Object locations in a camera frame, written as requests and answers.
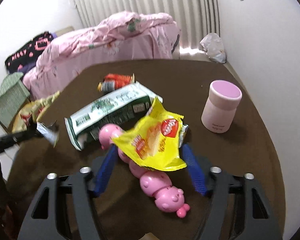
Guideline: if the pink floral bed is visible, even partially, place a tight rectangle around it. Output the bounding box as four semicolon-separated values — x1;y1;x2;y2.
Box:
22;11;180;100

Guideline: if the silver small wrapper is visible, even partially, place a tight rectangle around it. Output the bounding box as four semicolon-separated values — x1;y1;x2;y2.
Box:
36;121;59;147

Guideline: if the pink cylindrical cup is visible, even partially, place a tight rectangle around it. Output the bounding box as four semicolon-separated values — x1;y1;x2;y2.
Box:
201;80;242;133

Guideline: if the white plastic bag on floor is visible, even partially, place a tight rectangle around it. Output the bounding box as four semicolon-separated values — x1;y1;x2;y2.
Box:
199;33;227;64

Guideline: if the pink caterpillar toy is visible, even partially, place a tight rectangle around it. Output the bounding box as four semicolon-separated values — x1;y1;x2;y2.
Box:
98;123;191;218

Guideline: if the yellow trash bag bin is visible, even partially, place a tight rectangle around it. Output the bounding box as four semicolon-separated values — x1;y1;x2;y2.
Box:
11;91;60;133

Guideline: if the black pink kitty blanket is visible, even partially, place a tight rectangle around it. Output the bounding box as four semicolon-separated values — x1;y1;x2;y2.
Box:
4;31;56;74

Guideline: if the red snack wrapper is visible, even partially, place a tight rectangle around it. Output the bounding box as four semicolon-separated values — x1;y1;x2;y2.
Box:
97;73;135;92

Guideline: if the yellow chip wrapper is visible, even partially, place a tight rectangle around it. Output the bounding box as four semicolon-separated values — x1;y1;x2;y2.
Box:
113;98;186;172

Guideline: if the green white snack bag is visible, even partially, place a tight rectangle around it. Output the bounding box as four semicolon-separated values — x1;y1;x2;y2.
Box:
65;82;163;151

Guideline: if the striped window curtain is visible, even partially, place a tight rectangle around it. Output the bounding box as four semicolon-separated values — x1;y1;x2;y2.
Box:
75;0;220;49

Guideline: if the nightstand with green cloth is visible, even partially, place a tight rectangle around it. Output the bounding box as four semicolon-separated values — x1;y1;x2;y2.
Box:
0;72;30;128

